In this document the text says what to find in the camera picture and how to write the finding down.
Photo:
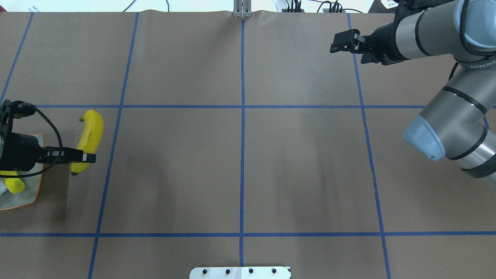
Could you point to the grey metal bracket post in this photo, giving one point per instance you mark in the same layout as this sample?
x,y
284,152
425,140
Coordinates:
x,y
242,9

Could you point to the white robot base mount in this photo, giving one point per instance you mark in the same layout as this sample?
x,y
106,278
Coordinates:
x,y
251,272

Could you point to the brown paper table mat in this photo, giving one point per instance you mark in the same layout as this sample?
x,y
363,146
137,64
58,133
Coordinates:
x,y
235,143

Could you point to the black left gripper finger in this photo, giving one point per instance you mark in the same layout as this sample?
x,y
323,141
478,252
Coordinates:
x,y
52,155

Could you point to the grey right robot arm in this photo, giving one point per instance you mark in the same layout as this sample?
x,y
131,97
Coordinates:
x,y
450,125

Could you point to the black power strip with plugs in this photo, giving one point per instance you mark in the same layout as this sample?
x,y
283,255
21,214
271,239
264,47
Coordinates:
x,y
310,6

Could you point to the grey square plate orange rim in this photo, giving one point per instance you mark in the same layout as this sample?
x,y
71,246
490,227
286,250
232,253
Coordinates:
x,y
9,200

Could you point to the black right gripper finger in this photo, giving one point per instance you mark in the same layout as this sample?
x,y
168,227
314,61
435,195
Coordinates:
x,y
348,41

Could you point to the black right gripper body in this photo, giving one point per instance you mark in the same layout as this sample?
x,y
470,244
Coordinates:
x,y
384,43

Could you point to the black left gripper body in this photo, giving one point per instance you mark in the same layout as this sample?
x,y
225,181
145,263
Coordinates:
x,y
22,150

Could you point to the black box with white label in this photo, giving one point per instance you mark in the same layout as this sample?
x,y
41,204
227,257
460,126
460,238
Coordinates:
x,y
383,7

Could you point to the yellow banana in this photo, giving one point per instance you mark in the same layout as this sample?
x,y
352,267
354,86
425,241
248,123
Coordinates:
x,y
89,140
13,185

